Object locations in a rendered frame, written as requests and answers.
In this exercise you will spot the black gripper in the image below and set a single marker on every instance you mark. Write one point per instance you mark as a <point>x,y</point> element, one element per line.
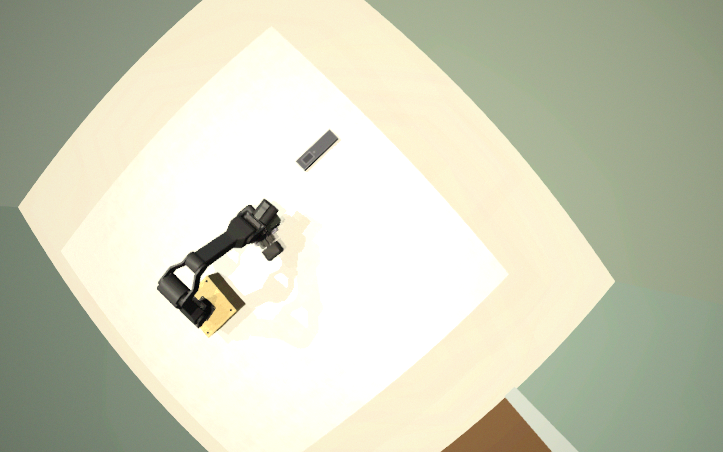
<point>271,249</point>

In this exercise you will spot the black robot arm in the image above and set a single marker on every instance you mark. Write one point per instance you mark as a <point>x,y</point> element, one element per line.
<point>242,230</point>

